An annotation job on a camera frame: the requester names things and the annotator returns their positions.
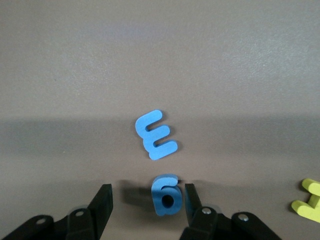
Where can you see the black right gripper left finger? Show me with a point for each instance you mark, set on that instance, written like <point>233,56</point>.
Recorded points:
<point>82,222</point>

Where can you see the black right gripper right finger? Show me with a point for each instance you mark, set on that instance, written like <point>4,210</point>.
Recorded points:
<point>212,225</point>

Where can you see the blue foam letter g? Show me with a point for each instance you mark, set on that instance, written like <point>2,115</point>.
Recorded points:
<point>160,207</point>

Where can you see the yellow foam letter H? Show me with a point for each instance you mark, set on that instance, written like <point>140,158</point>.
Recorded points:
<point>308,207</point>

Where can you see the blue lowercase foam letter m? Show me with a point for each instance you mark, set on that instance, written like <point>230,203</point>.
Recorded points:
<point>155,135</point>

